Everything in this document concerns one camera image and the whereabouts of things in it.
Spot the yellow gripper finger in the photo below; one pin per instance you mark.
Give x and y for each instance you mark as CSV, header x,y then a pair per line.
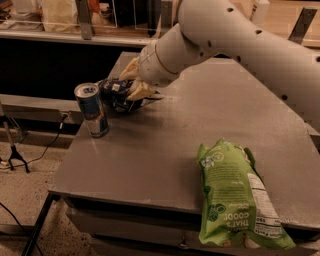
x,y
131,70
139,90

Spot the blue chip bag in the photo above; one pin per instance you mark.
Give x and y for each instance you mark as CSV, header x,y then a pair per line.
x,y
113,94

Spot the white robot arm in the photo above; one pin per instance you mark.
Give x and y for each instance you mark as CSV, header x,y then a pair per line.
x,y
208,27

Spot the redbull can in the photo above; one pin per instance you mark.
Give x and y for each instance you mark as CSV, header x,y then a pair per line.
x,y
88,98

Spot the green chip bag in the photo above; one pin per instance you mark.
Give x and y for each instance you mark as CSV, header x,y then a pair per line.
x,y
237,210

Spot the black table leg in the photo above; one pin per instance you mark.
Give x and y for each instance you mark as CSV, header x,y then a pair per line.
x,y
32,241

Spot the black tripod stand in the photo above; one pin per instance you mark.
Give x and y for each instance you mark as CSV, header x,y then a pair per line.
x,y
15,155

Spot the metal shelf post middle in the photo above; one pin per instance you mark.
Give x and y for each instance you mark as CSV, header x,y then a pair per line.
x,y
166,15

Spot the metal shelf post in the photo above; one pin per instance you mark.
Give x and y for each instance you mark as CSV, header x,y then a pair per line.
x,y
166,15
84,19

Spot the metal shelf post left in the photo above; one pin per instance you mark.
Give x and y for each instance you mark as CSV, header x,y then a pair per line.
x,y
84,19

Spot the metal shelf bracket right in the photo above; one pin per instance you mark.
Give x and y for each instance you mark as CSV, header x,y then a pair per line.
x,y
302,24

